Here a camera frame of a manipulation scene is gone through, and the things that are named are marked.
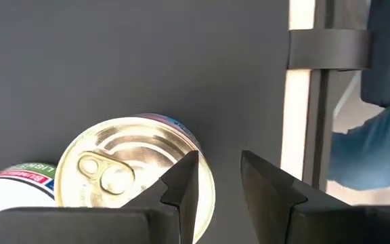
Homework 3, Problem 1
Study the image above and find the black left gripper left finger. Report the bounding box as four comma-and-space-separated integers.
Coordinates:
0, 150, 200, 244

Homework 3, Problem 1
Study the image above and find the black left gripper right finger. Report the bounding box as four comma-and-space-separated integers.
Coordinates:
240, 150, 390, 244

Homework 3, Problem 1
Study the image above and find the blue pink salmon can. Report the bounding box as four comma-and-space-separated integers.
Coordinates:
54, 113, 217, 243

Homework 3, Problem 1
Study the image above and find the green white tuna can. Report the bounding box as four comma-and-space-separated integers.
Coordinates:
0, 161, 58, 235

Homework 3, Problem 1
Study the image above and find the person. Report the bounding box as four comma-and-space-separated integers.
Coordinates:
328, 0, 390, 191

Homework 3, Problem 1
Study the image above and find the black frame bracket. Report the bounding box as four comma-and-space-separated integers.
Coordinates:
288, 28, 374, 71

